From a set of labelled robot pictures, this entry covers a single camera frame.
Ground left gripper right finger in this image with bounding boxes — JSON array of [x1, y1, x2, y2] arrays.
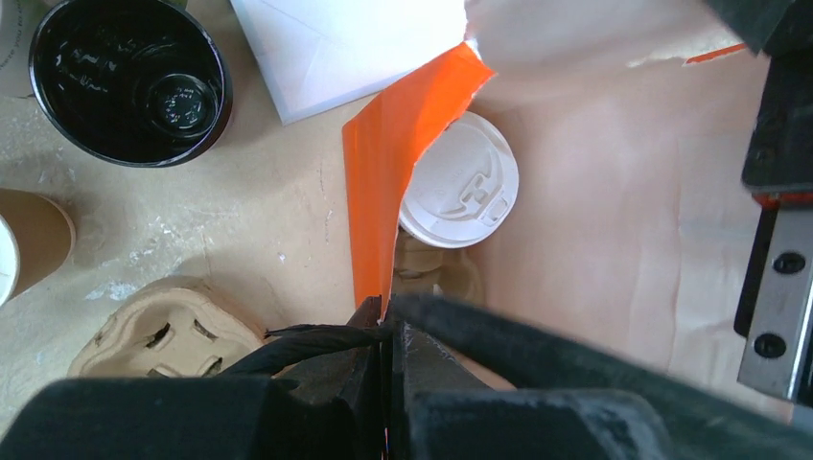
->
[[387, 321, 674, 459]]

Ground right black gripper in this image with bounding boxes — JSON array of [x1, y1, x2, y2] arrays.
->
[[707, 0, 812, 406]]

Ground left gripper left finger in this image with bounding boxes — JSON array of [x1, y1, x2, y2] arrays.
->
[[1, 297, 384, 459]]

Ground pulp cup carrier tray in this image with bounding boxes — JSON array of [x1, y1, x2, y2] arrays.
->
[[67, 276, 265, 378]]

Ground white cup lid picked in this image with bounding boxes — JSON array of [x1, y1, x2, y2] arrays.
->
[[399, 111, 520, 249]]

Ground orange paper bag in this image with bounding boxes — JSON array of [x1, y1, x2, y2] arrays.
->
[[221, 0, 813, 460]]

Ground brown paper cup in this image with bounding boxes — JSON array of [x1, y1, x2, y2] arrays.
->
[[1, 189, 76, 304]]

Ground black paper cup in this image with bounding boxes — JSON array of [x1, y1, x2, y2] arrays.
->
[[29, 1, 233, 168]]

